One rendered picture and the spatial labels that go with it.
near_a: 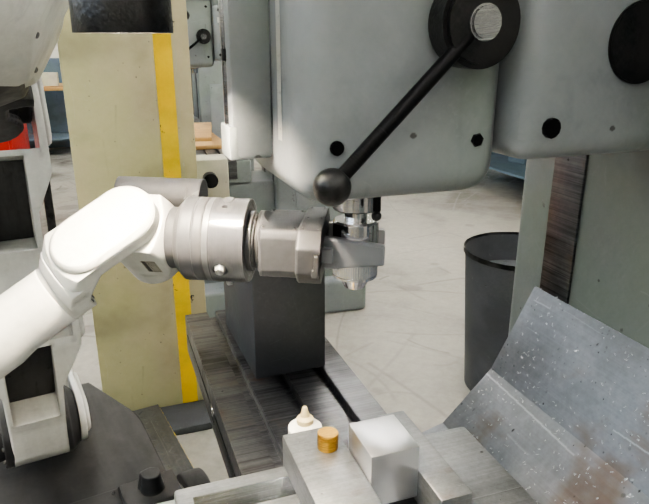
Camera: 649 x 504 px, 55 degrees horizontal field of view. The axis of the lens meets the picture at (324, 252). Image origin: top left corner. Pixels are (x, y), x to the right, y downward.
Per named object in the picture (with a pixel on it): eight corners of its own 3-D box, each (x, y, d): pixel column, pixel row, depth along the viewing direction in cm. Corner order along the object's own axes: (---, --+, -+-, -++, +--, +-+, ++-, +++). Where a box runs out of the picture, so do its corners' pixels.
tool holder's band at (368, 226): (371, 220, 67) (371, 211, 67) (384, 233, 63) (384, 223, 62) (328, 223, 66) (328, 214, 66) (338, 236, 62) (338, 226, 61)
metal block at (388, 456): (369, 508, 62) (371, 457, 60) (347, 471, 67) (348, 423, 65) (417, 496, 63) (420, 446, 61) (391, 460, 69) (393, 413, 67)
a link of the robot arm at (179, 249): (197, 261, 60) (83, 256, 61) (220, 297, 70) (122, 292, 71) (213, 159, 65) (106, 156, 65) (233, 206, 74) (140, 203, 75)
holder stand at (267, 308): (255, 380, 100) (250, 262, 94) (225, 324, 120) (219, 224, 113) (325, 366, 104) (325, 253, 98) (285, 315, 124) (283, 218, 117)
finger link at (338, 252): (383, 268, 63) (322, 265, 63) (385, 238, 62) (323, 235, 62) (383, 274, 61) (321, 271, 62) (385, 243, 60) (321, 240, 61)
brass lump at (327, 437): (321, 455, 65) (321, 440, 64) (314, 443, 67) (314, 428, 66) (341, 451, 65) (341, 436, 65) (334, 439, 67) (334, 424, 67)
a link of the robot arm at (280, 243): (320, 217, 58) (193, 212, 59) (318, 313, 61) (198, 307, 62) (330, 187, 70) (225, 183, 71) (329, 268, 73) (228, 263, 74)
